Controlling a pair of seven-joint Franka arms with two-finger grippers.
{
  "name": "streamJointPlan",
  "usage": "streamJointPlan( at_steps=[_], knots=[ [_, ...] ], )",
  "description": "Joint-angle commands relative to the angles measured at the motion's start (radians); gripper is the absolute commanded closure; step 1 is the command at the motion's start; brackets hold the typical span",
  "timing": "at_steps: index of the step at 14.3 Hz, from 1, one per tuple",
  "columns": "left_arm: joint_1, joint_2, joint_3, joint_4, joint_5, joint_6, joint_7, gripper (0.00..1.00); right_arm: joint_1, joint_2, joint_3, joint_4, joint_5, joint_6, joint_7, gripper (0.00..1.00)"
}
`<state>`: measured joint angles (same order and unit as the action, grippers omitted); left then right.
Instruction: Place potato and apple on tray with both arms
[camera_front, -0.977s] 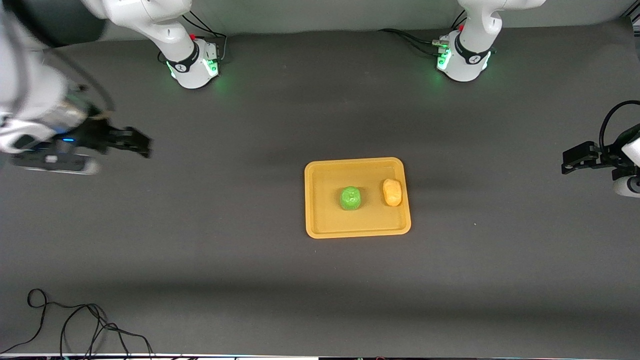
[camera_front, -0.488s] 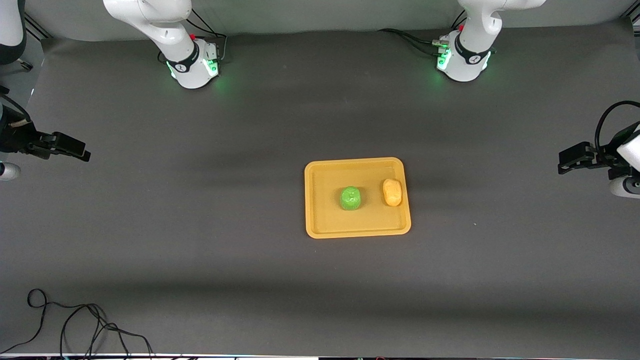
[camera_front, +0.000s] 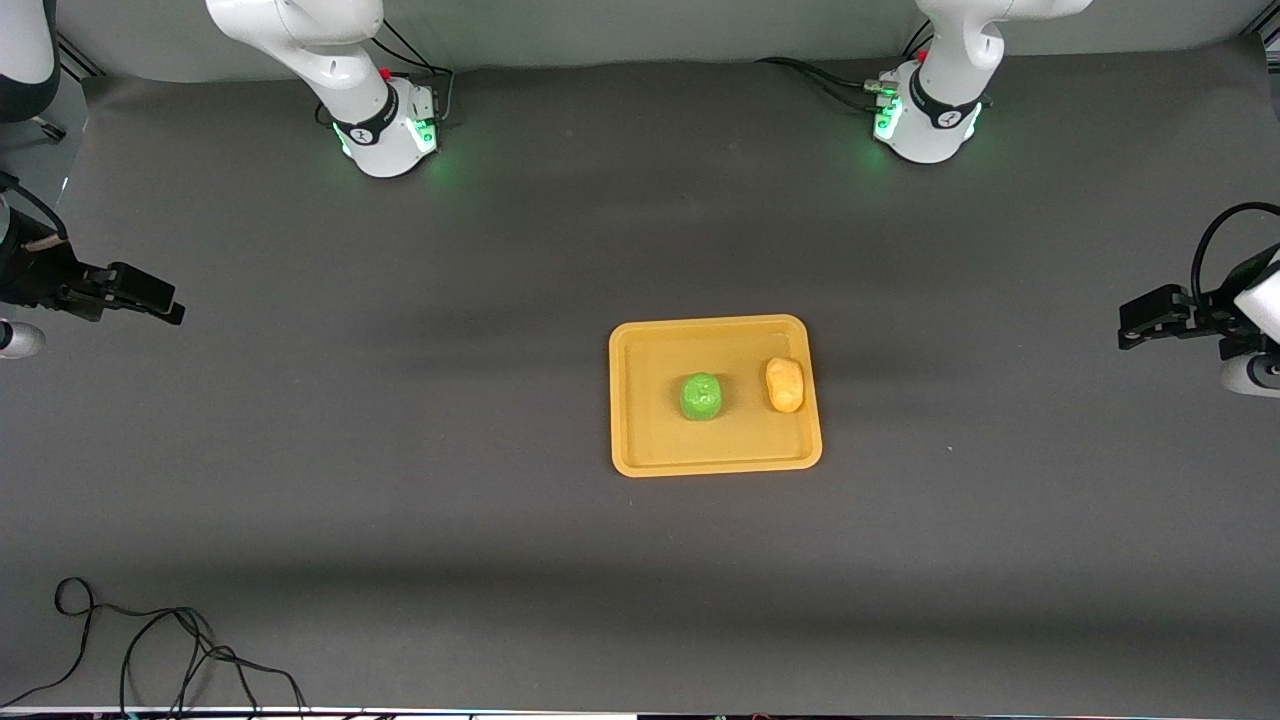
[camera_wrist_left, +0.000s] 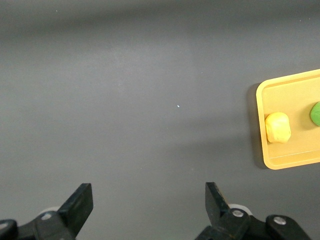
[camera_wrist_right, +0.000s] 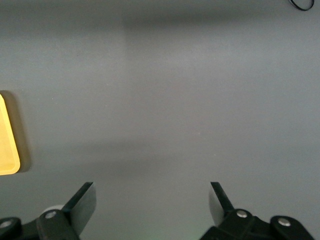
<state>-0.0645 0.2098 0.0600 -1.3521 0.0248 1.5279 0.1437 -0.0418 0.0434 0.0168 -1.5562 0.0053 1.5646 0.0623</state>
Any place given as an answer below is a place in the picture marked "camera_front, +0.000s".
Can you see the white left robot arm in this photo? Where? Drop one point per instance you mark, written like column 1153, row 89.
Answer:
column 945, row 70

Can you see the thin metal rod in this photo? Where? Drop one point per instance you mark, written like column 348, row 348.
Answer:
column 48, row 128

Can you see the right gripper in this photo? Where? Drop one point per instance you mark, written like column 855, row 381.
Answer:
column 32, row 277

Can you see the yellow plastic tray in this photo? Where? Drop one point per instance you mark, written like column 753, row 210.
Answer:
column 650, row 440

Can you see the yellow potato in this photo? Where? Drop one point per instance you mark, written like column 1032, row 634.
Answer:
column 786, row 386

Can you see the aluminium frame rail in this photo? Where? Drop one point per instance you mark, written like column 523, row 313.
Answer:
column 1270, row 38
column 82, row 62

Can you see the dark grey table cloth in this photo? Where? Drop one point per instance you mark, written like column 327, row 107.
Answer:
column 400, row 500

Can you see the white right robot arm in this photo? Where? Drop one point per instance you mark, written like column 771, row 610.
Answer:
column 340, row 60

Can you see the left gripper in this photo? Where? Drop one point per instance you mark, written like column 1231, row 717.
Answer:
column 1203, row 311

